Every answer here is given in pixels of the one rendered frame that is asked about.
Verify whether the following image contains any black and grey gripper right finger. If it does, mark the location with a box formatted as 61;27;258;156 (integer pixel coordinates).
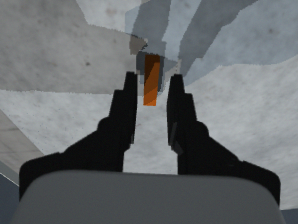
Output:
166;74;281;208

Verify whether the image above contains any orange rod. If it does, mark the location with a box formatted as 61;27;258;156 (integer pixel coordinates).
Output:
143;55;160;106

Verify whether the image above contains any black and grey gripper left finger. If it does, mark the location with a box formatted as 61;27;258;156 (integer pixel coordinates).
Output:
19;72;138;202

